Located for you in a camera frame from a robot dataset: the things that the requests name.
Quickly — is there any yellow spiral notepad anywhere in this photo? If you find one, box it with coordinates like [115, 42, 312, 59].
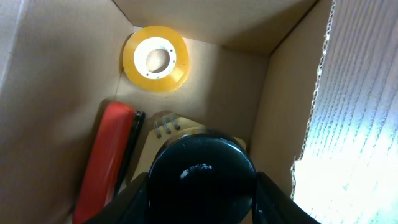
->
[130, 112, 247, 184]

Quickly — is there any yellow tape roll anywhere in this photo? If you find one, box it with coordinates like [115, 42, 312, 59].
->
[122, 26, 190, 92]

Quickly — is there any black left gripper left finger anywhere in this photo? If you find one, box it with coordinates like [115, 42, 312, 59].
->
[85, 172, 149, 224]

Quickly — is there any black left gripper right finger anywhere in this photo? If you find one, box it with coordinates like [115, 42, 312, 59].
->
[252, 172, 319, 224]

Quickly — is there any red black stapler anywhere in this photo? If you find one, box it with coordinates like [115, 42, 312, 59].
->
[72, 101, 146, 224]

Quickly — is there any black pencil sharpener with pencil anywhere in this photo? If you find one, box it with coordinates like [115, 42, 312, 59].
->
[147, 128, 256, 223]

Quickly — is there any brown cardboard box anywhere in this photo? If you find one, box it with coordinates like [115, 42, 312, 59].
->
[1, 0, 397, 223]

